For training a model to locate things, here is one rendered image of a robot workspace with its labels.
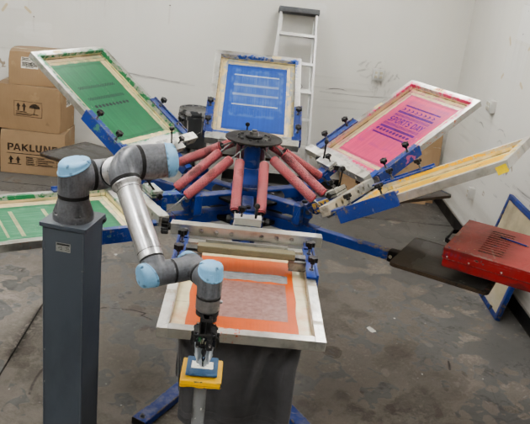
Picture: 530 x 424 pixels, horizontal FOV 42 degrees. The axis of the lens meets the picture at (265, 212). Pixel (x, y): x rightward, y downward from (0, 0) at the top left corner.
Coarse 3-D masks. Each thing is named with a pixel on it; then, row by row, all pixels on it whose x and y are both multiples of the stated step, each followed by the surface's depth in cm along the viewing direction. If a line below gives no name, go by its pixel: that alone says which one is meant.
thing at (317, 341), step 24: (192, 240) 308; (168, 288) 263; (312, 288) 276; (168, 312) 246; (312, 312) 257; (168, 336) 237; (240, 336) 237; (264, 336) 238; (288, 336) 239; (312, 336) 241
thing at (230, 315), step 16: (208, 256) 302; (192, 288) 272; (224, 288) 275; (240, 288) 277; (192, 304) 260; (224, 304) 263; (240, 304) 264; (192, 320) 249; (224, 320) 252; (240, 320) 253
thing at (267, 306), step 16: (256, 272) 292; (272, 272) 294; (288, 272) 296; (256, 288) 278; (272, 288) 280; (288, 288) 282; (256, 304) 266; (272, 304) 267; (288, 304) 269; (256, 320) 254; (272, 320) 256; (288, 320) 257
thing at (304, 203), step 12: (216, 180) 380; (204, 192) 360; (216, 192) 362; (228, 192) 364; (288, 192) 382; (192, 204) 350; (204, 204) 357; (216, 204) 361; (252, 204) 350; (276, 204) 362; (288, 204) 358; (300, 204) 350; (300, 216) 352
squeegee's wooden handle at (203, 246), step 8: (200, 248) 285; (208, 248) 285; (216, 248) 285; (224, 248) 286; (232, 248) 286; (240, 248) 287; (248, 248) 289; (256, 248) 290; (264, 248) 292; (248, 256) 286; (256, 256) 287; (264, 256) 287; (272, 256) 287; (280, 256) 287; (288, 256) 287
